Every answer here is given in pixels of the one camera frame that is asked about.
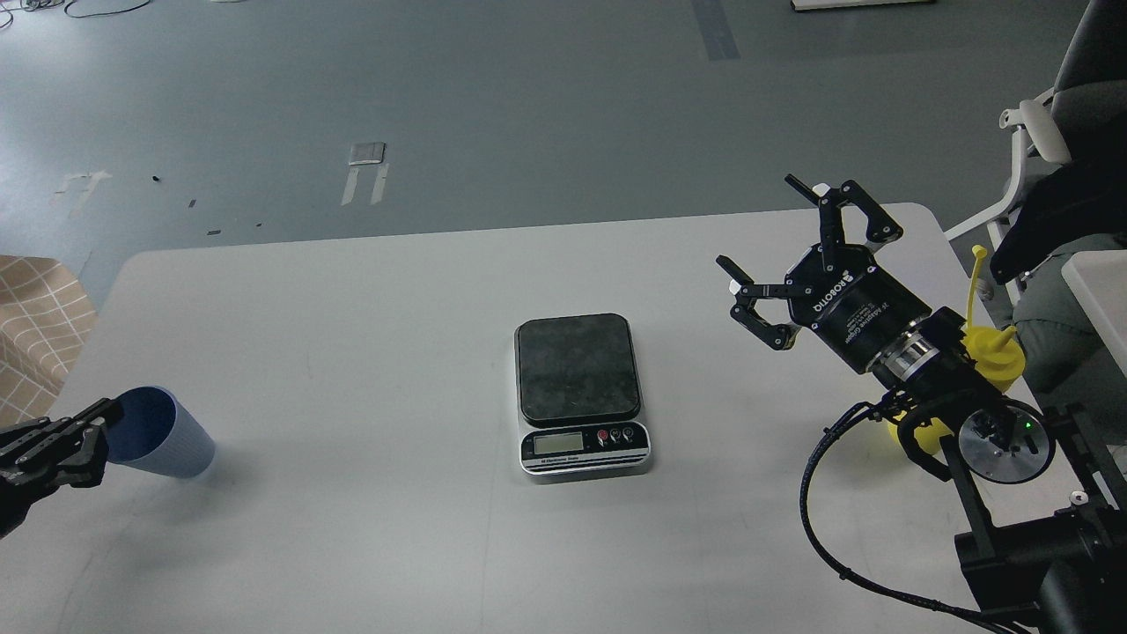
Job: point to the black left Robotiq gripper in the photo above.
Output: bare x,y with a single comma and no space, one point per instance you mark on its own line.
38,456

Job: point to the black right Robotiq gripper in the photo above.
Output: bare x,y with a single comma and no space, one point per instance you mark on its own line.
854,308

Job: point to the blue ribbed plastic cup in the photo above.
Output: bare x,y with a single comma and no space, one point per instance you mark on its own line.
156,434

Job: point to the yellow squeeze seasoning bottle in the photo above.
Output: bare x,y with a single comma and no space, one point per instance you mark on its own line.
996,353

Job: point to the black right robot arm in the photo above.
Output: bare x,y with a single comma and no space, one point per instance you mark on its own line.
1043,498

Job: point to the digital kitchen scale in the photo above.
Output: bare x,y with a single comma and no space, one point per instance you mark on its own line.
579,410

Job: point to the beige checkered cloth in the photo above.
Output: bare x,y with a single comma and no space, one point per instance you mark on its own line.
46,318

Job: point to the white office chair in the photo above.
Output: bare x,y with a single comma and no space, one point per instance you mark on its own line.
1034,134

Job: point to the seated person in dark clothes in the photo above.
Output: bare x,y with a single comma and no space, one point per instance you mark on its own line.
1079,206

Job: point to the white box at right edge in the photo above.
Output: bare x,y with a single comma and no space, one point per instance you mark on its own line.
1097,279

